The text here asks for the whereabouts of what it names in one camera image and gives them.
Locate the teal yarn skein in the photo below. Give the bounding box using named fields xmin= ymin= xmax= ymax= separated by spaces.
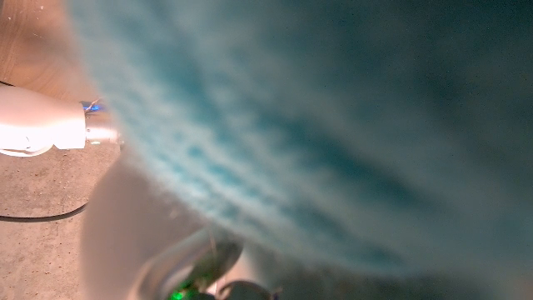
xmin=68 ymin=0 xmax=533 ymax=300

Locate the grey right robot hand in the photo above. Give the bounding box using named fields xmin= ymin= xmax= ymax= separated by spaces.
xmin=85 ymin=108 xmax=124 ymax=146

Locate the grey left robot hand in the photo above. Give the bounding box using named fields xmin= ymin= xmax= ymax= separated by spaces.
xmin=81 ymin=153 xmax=280 ymax=300

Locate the black floor cable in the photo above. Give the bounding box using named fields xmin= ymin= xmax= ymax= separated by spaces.
xmin=0 ymin=202 xmax=89 ymax=223

